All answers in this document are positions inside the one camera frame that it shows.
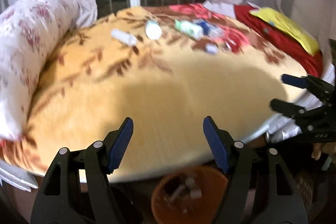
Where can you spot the yellow floral bed blanket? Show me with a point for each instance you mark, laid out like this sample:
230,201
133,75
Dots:
239,46

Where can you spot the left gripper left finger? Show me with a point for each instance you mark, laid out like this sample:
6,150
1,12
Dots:
75,188

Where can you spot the red blanket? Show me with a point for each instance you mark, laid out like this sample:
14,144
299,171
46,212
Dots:
312,64

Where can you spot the white bottle green cap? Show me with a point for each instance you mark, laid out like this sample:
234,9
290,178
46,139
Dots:
190,29

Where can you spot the person right hand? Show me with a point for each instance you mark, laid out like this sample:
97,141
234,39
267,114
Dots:
319,148

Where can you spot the small lavender square case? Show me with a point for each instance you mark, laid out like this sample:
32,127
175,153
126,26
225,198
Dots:
211,48

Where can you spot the orange trash bin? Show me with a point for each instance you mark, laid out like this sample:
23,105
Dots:
191,195

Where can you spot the white green round jar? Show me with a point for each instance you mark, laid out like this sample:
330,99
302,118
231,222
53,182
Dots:
153,30

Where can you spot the small white tube bottle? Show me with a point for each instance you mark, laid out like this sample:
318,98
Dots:
124,37

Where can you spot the yellow cartoon pillow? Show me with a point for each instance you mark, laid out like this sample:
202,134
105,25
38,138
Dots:
287,26

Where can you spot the floral folded quilt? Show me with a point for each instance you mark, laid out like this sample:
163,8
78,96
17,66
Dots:
30,30

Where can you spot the blue white medicine box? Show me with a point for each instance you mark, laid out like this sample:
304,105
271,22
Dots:
210,30

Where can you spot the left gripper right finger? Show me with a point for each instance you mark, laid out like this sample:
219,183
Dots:
277,199

